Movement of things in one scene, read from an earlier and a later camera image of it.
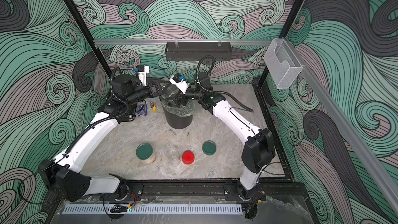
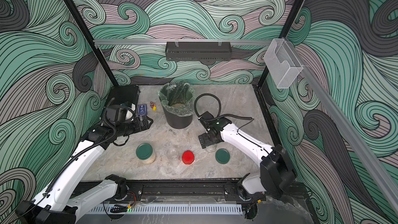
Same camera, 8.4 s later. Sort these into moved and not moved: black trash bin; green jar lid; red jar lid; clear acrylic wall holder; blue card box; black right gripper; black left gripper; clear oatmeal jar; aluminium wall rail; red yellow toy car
Moved: black right gripper; green jar lid; black left gripper
Not moved: aluminium wall rail; red jar lid; blue card box; red yellow toy car; clear acrylic wall holder; black trash bin; clear oatmeal jar
